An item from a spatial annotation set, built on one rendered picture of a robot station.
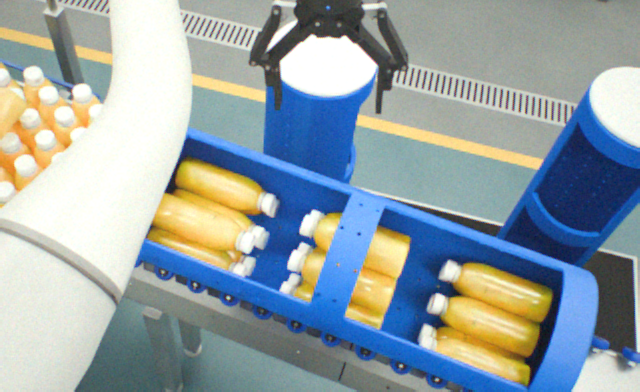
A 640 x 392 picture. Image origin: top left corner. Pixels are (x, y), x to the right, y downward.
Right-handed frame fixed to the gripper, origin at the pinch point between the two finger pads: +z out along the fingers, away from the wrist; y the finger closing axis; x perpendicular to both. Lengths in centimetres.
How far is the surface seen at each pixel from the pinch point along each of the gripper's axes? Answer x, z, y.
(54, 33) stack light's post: -64, 42, 71
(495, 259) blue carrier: -11, 54, -34
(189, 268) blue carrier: 0, 45, 26
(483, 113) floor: -155, 154, -64
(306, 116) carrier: -55, 59, 8
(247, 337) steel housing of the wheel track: 1, 71, 17
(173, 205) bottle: -10, 40, 30
